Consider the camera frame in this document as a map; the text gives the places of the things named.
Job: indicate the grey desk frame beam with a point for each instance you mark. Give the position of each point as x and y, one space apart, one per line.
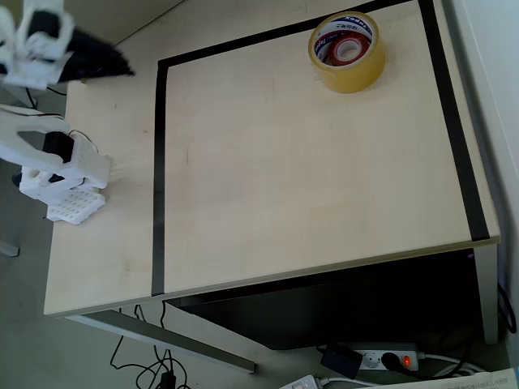
170 338

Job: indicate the printed paper sheet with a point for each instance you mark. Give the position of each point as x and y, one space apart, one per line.
482 381

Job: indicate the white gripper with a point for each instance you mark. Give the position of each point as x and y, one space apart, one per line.
90 57

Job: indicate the black power adapter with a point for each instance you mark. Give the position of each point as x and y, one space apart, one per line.
340 361

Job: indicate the grey desk leg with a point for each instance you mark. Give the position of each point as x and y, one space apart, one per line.
488 296

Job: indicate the grey power strip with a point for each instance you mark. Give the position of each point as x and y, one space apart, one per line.
371 360

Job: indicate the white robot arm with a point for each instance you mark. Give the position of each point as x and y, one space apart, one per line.
61 178

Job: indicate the black round plug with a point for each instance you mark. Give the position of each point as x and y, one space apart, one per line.
390 360

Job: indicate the yellow packing tape roll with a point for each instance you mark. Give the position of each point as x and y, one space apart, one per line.
357 79

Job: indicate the black tape strip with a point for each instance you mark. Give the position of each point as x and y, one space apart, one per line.
158 227
284 31
454 129

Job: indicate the white neighbouring desk leg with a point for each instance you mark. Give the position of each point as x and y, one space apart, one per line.
18 97

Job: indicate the red tape roll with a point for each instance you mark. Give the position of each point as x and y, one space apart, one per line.
333 53

